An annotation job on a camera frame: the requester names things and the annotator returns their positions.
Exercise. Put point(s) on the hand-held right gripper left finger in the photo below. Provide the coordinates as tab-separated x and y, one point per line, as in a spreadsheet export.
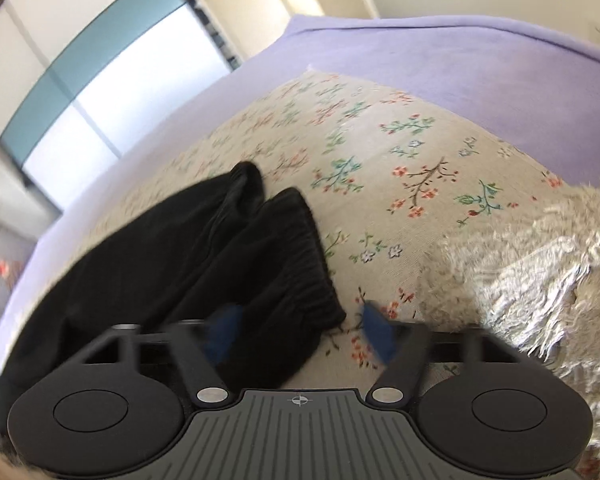
225	334

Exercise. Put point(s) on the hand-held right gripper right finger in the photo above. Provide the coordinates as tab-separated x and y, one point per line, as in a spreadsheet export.
378	330

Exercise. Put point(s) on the black pants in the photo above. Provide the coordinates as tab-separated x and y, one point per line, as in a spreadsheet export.
240	270

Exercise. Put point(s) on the glass sliding door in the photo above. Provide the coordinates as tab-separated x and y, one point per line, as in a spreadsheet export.
95	75

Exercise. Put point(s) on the grey furry blanket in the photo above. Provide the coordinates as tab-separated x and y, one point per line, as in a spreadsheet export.
535	280

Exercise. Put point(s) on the purple blanket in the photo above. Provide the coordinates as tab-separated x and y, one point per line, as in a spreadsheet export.
430	60

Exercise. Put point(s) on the floral bedsheet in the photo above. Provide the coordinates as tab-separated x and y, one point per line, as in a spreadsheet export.
340	170

